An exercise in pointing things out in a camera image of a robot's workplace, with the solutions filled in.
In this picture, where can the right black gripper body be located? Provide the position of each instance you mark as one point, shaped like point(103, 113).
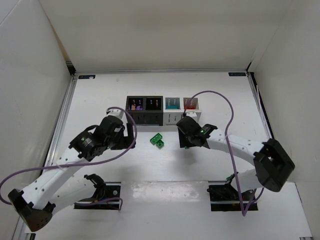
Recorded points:
point(185, 139)

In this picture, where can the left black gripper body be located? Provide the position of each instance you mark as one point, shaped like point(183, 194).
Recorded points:
point(125, 139)

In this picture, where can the red flower lego piece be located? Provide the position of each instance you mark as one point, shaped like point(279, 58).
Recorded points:
point(190, 107)

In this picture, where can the large green lego brick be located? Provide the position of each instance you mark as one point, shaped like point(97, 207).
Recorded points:
point(156, 138)

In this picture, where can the teal lego brick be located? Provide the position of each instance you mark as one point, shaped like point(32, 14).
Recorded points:
point(172, 107)

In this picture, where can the square green lego brick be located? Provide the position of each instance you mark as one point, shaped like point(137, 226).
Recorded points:
point(160, 144)

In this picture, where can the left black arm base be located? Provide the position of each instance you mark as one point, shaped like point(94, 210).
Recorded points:
point(107, 197)

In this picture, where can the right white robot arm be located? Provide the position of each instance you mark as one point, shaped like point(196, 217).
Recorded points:
point(272, 166)

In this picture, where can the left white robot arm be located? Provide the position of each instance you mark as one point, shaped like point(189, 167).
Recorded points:
point(37, 203)

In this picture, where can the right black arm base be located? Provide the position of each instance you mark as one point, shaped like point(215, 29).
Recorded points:
point(226, 199)

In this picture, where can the white double bin container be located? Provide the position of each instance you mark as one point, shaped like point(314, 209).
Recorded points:
point(171, 117)

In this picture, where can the black double bin container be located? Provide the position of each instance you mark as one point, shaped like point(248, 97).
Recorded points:
point(152, 113)

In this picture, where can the blue label left corner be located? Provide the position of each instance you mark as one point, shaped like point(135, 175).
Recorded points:
point(87, 77)

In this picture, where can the blue label corner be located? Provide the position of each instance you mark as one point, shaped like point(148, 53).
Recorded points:
point(87, 77)
point(237, 74)

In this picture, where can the blue label right corner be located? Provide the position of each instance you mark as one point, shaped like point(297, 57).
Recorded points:
point(237, 74)

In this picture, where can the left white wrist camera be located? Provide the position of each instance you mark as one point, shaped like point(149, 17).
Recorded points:
point(115, 112)

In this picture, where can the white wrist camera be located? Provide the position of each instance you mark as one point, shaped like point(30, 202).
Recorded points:
point(115, 112)
point(191, 114)

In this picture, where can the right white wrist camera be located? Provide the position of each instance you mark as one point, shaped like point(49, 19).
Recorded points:
point(191, 114)

